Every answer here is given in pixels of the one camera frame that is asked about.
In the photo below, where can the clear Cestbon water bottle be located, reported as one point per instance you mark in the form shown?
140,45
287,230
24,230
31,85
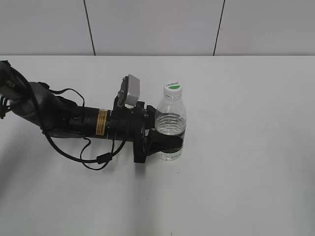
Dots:
171,117

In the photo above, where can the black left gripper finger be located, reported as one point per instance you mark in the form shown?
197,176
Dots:
157,142
150,117

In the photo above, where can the white green bottle cap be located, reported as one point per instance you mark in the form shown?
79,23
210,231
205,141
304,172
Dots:
173,89

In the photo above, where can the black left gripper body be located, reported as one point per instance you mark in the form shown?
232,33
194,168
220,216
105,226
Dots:
128,125

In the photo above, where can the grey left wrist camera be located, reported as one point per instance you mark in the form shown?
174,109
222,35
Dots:
129,92

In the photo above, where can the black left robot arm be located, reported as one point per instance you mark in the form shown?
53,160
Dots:
56,116

